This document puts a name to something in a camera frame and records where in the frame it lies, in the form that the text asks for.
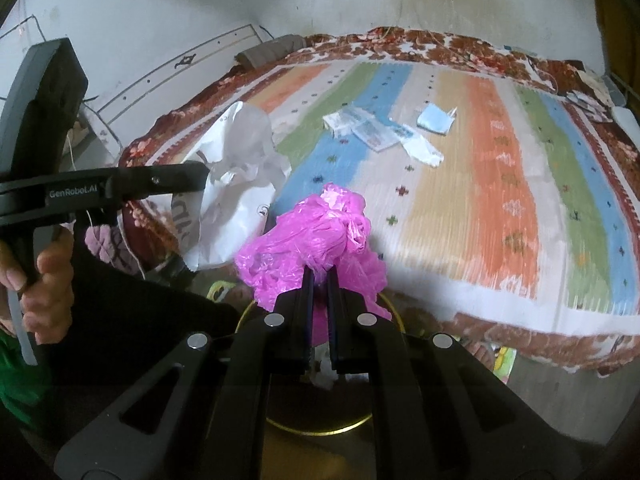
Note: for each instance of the yellow hanging cloth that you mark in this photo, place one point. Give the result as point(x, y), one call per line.
point(620, 15)

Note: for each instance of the white cloth bundle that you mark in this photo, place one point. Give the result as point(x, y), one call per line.
point(627, 122)

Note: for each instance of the white flat packet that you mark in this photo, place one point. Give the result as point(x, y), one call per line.
point(345, 120)

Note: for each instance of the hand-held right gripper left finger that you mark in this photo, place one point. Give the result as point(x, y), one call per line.
point(309, 305)

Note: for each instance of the white headboard panel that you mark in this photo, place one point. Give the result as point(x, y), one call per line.
point(175, 67)

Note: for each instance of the pile of patterned cloths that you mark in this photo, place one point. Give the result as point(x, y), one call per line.
point(590, 95)

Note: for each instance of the brown floral blanket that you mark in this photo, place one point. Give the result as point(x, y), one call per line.
point(550, 345)

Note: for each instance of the pink quilted cloth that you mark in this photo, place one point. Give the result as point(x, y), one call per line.
point(107, 247)

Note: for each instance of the grey pillow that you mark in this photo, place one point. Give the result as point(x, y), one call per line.
point(270, 51)

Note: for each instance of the printed crumpled wrapper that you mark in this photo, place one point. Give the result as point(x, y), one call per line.
point(382, 135)

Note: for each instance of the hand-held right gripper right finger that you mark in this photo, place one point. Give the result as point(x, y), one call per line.
point(333, 305)

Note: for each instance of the person's left hand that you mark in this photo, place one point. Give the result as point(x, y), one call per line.
point(55, 285)

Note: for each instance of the white crumpled tissue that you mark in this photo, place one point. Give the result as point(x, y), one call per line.
point(422, 151)

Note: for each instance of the person's bare foot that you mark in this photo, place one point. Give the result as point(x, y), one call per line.
point(484, 354)

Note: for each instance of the dark bin with gold rim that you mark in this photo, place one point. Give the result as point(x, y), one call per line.
point(320, 410)

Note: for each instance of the striped colourful mat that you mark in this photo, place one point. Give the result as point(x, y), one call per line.
point(475, 200)

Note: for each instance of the white paper bag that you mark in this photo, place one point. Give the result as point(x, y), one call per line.
point(235, 160)

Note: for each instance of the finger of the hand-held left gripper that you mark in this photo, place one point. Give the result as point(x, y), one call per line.
point(165, 180)

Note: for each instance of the pink plastic bag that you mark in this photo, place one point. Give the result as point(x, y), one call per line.
point(310, 240)

